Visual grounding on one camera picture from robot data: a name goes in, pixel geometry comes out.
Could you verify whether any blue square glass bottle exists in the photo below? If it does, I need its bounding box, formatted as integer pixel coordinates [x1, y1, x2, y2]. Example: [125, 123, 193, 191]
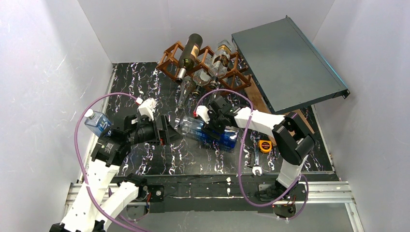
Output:
[175, 116, 239, 150]
[84, 109, 112, 137]

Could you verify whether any brown wooden board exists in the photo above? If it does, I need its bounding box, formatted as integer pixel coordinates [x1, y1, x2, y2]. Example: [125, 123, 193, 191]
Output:
[244, 79, 315, 134]

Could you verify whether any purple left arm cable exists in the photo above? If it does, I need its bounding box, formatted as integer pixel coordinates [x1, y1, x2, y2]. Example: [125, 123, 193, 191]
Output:
[74, 92, 154, 232]

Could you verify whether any orange tape measure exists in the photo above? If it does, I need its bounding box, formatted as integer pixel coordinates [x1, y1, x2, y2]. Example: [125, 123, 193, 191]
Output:
[258, 140, 273, 154]

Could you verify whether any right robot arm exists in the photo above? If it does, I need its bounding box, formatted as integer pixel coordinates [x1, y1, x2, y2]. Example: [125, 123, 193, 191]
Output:
[194, 96, 316, 203]

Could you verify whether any silver wrench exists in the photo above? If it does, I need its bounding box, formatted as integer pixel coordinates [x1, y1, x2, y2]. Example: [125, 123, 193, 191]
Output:
[252, 151, 262, 176]

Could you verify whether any black comb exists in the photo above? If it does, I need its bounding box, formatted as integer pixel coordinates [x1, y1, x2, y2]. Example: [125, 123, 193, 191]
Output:
[244, 149, 254, 168]

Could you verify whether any dark green wine bottle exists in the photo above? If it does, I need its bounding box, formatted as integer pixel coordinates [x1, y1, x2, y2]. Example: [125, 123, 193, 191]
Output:
[176, 33, 203, 84]

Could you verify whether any clear wine glass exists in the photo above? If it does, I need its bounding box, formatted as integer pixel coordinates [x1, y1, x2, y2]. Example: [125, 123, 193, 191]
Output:
[176, 80, 195, 109]

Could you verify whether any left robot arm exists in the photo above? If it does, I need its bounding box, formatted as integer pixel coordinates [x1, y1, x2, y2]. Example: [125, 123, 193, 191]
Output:
[50, 114, 182, 232]

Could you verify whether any brown wooden wine rack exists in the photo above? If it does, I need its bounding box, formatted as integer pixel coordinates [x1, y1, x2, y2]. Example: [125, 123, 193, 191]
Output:
[156, 41, 252, 92]

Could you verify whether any clear square liquor bottle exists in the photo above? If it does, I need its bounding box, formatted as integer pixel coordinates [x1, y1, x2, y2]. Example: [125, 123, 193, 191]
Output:
[208, 40, 232, 90]
[192, 69, 211, 97]

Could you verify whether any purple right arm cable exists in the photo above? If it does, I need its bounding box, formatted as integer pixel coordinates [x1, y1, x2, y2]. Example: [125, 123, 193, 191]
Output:
[193, 89, 310, 220]

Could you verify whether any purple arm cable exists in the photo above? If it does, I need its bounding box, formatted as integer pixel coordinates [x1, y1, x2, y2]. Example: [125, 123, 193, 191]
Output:
[74, 92, 154, 232]
[193, 89, 310, 220]

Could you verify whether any dark grey flat box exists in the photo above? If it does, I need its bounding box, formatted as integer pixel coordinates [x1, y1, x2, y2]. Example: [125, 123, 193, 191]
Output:
[232, 16, 350, 115]

